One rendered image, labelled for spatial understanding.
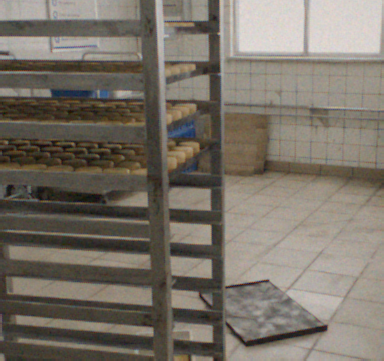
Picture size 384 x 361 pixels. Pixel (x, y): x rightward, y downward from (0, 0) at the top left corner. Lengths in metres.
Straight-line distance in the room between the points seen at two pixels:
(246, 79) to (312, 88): 0.64
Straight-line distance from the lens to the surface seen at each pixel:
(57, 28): 1.22
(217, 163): 1.59
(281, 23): 6.17
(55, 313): 1.36
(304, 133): 6.08
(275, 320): 3.06
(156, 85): 1.12
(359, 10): 5.98
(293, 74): 6.05
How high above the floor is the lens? 1.32
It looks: 16 degrees down
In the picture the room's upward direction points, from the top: straight up
